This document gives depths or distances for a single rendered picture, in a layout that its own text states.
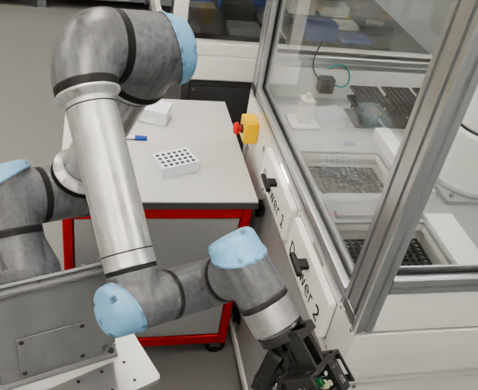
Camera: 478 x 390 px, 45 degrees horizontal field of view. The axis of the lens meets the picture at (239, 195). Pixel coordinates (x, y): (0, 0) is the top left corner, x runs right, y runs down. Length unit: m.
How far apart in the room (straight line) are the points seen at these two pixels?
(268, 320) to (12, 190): 0.58
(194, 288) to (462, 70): 0.49
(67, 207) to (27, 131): 2.23
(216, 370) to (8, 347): 1.19
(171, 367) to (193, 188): 0.76
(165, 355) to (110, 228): 1.48
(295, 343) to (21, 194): 0.62
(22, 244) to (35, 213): 0.07
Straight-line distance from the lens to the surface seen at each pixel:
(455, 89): 0.89
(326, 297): 1.26
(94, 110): 0.85
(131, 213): 0.83
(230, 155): 1.93
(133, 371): 1.28
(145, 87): 0.97
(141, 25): 0.93
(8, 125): 3.51
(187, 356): 2.27
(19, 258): 1.15
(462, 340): 1.35
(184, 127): 2.05
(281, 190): 1.54
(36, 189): 1.20
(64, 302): 1.13
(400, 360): 1.32
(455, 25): 0.90
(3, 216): 1.17
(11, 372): 1.24
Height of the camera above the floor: 1.80
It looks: 36 degrees down
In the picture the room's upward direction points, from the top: 10 degrees clockwise
